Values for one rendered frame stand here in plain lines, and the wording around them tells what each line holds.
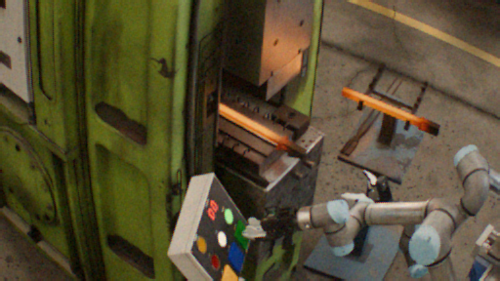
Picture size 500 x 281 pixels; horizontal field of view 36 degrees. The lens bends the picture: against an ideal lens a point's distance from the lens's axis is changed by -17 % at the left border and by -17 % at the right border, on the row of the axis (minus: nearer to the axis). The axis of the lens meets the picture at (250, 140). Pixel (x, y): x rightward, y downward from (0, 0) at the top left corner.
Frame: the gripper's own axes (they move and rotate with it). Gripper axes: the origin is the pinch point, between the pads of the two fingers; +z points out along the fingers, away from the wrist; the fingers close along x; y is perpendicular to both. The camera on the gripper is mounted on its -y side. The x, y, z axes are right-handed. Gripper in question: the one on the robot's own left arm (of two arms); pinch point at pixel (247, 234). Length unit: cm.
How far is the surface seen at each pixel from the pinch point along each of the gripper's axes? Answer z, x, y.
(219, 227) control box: 2.0, 7.5, 12.2
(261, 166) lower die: 4.4, -36.3, -3.4
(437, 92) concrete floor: -19, -219, -128
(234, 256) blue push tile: 1.2, 10.7, 1.5
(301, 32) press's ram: -27, -51, 36
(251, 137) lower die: 8.1, -47.0, 1.7
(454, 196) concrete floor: -32, -133, -136
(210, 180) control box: 2.2, -3.2, 22.4
